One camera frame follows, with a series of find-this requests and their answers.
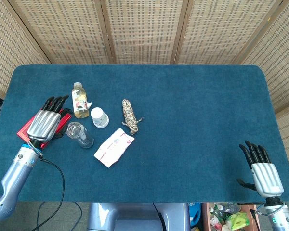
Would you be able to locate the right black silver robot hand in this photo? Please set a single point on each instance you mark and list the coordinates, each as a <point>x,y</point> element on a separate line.
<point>267,178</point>

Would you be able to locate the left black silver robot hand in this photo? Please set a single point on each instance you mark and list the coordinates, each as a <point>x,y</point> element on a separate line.
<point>43,125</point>

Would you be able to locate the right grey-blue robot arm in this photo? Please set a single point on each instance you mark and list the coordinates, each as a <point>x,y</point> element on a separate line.
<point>280,220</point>

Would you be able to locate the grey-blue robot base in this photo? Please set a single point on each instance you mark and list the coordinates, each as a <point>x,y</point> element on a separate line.
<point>130,216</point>

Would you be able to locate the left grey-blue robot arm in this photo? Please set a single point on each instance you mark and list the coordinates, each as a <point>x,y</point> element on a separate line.
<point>14,178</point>

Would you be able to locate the white paper cup stack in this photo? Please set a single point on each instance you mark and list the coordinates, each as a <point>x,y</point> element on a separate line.
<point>99,118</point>

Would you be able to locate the red certificate book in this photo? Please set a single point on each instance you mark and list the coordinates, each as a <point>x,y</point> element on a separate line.
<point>24,131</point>

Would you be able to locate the clear glass jar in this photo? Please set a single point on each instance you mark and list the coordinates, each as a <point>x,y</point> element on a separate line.
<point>80,136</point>

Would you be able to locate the yellow drink plastic bottle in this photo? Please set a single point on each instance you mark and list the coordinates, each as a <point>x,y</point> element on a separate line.
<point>80,103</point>

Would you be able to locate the green snack packet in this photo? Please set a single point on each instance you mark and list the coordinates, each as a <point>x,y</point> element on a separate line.
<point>238,221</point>

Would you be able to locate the white pink wet wipes pack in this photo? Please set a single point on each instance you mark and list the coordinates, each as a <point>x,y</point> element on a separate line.
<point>114,146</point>

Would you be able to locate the brown cardboard box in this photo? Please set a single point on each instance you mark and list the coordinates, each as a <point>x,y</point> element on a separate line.
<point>206,221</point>

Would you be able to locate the blue plastic container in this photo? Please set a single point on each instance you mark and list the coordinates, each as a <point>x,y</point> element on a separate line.
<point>195,214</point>

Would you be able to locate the blue table cloth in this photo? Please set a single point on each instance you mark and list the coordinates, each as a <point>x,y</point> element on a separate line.
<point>183,120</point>

